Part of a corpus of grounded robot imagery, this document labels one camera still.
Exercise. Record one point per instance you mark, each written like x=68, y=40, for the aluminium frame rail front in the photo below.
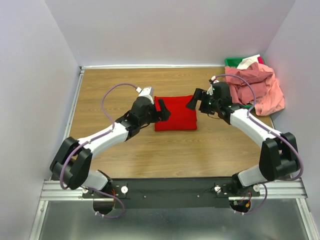
x=52, y=191

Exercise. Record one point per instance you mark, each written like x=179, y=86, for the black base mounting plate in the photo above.
x=183, y=192

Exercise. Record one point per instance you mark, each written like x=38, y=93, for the aluminium frame rail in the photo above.
x=52, y=191
x=74, y=103

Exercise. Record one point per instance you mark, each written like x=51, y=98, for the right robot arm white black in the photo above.
x=278, y=151

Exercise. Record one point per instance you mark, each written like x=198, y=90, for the green plastic bin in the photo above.
x=239, y=91

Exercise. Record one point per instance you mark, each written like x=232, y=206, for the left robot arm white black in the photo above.
x=71, y=164

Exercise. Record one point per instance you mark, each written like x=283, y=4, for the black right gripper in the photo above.
x=198, y=94

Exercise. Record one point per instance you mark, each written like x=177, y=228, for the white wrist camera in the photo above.
x=212, y=81
x=146, y=92

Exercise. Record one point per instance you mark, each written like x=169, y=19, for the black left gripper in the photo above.
x=164, y=114

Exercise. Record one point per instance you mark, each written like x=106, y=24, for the aluminium frame rail left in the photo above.
x=74, y=103

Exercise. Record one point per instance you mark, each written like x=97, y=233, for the white cloth in bin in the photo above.
x=246, y=62

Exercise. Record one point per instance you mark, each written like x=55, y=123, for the magenta cloth in bin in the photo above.
x=260, y=60

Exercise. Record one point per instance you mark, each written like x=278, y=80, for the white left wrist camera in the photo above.
x=146, y=92

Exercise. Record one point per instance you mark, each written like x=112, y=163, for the pink t shirt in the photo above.
x=263, y=84

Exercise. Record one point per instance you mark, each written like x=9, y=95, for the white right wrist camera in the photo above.
x=212, y=81

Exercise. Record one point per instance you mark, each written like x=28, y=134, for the red t shirt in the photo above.
x=181, y=118

